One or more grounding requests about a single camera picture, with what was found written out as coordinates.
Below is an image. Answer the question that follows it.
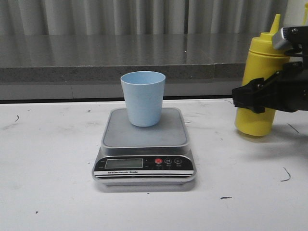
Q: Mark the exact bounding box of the white pleated curtain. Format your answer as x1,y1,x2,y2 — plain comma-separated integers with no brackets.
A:
0,0,287,36

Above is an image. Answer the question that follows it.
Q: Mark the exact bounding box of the grey stone counter ledge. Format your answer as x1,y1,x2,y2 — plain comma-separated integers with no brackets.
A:
0,33,253,84

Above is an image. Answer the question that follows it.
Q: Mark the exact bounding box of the yellow squeeze bottle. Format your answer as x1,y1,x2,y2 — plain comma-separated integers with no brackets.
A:
234,2,308,137

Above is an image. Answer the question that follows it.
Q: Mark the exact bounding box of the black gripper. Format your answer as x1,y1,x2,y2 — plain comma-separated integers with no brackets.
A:
232,45,308,114

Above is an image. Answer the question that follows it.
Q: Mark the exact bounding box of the silver electronic kitchen scale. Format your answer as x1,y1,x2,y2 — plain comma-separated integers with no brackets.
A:
92,107,196,192

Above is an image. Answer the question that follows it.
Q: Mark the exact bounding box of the light blue plastic cup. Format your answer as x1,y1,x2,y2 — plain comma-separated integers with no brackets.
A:
121,71,166,127

